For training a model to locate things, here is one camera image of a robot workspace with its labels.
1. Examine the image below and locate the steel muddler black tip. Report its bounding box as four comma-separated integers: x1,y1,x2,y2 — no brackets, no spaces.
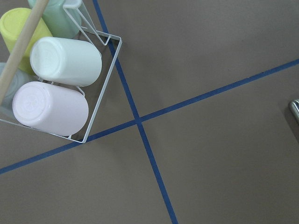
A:
289,99,299,123

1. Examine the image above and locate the white cup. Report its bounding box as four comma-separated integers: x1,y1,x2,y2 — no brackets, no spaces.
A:
30,37,102,87

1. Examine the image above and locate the pink cup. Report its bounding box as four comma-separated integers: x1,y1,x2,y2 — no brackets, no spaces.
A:
12,81,89,136

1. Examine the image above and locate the mint green cup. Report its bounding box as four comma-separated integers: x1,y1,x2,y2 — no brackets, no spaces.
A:
42,0,79,39

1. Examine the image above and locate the grey blue cup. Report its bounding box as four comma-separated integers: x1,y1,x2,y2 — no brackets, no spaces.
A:
0,69,36,110

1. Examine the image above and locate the yellow cup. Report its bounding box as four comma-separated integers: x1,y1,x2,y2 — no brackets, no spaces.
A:
0,7,52,76

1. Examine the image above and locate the white wire cup rack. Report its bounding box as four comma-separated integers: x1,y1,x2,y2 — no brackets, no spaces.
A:
0,0,123,143

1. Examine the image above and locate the wooden rack handle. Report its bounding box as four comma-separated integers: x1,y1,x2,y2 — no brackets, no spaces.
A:
0,0,49,101

